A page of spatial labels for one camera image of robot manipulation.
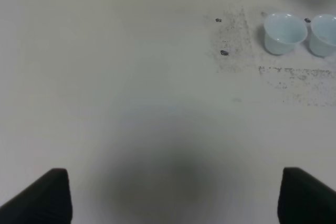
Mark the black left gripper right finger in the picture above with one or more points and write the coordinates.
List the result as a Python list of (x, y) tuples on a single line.
[(304, 199)]

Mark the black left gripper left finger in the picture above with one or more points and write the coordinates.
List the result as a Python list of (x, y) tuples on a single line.
[(47, 200)]

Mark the right light blue teacup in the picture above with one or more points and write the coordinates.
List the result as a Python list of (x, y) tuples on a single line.
[(322, 38)]

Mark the light blue teacup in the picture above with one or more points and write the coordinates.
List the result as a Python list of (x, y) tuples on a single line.
[(283, 32), (322, 38)]

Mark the left light blue teacup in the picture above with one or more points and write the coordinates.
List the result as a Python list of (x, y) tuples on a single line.
[(283, 32)]

